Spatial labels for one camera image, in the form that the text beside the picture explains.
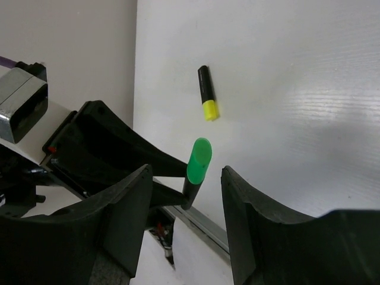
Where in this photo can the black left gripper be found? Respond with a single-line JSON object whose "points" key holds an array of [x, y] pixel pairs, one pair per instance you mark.
{"points": [[107, 150]]}

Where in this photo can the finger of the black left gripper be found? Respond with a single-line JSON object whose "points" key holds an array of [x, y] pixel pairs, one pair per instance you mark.
{"points": [[163, 196]]}

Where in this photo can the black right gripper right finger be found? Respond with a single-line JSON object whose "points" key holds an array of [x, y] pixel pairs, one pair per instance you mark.
{"points": [[270, 243]]}

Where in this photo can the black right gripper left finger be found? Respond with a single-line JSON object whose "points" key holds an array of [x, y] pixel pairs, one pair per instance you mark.
{"points": [[95, 241]]}

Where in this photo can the black green-capped highlighter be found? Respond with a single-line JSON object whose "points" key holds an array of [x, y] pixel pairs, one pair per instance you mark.
{"points": [[196, 170]]}

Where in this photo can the black yellow-capped highlighter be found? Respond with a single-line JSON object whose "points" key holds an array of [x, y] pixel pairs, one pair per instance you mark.
{"points": [[208, 99]]}

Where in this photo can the aluminium front rail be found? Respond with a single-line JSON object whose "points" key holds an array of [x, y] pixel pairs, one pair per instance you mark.
{"points": [[216, 235]]}

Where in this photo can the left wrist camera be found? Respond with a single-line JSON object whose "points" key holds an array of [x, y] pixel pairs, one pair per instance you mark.
{"points": [[24, 100]]}

